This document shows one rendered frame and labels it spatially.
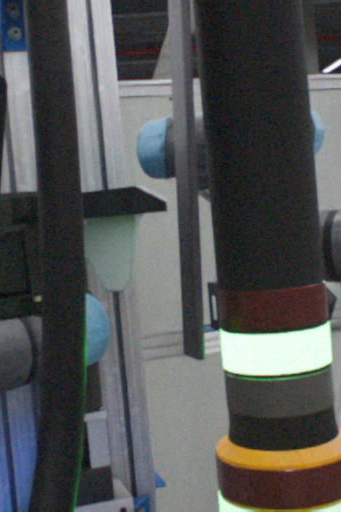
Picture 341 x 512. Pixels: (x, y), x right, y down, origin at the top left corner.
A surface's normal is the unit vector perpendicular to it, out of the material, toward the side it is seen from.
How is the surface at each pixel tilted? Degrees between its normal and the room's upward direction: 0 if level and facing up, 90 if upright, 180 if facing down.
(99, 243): 94
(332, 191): 90
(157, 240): 90
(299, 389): 90
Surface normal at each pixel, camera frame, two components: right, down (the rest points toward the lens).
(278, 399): -0.15, 0.07
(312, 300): 0.59, -0.01
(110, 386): 0.29, 0.03
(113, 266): -0.54, 0.16
